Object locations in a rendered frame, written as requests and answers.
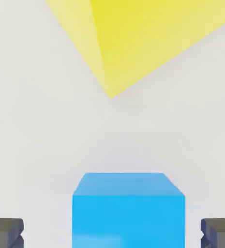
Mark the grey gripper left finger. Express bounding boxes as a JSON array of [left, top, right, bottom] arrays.
[[0, 217, 25, 248]]

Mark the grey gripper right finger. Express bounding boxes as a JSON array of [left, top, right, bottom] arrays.
[[200, 217, 225, 248]]

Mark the small blue cube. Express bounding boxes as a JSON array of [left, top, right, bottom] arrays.
[[72, 172, 186, 248]]

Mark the large yellow box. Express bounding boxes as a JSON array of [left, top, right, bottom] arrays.
[[44, 0, 225, 101]]

